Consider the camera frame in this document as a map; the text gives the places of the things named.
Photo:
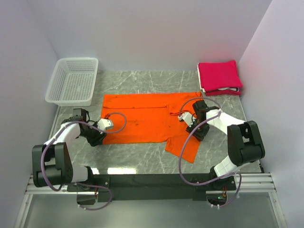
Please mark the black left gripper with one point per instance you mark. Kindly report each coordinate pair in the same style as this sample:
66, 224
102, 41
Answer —
97, 139

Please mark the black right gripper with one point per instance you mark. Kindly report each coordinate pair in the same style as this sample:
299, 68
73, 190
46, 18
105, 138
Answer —
200, 136

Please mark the orange t-shirt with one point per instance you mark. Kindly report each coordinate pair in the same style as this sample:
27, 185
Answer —
151, 118

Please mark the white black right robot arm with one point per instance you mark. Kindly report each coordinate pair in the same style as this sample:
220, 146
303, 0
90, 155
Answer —
245, 144

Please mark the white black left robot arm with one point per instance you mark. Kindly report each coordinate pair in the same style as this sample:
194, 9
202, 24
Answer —
54, 153

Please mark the white plastic basket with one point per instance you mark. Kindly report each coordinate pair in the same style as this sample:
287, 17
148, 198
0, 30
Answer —
73, 81

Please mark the folded pink t-shirt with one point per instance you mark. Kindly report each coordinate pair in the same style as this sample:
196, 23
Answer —
219, 76

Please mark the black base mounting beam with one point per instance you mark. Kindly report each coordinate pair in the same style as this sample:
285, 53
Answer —
149, 187

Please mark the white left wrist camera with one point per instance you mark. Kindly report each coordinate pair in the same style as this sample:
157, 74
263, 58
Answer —
105, 124

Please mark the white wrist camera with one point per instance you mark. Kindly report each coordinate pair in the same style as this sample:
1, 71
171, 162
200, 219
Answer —
188, 118
105, 124

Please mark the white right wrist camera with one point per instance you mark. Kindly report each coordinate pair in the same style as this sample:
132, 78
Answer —
188, 118

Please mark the aluminium rail frame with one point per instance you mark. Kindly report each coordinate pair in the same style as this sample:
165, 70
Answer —
244, 182

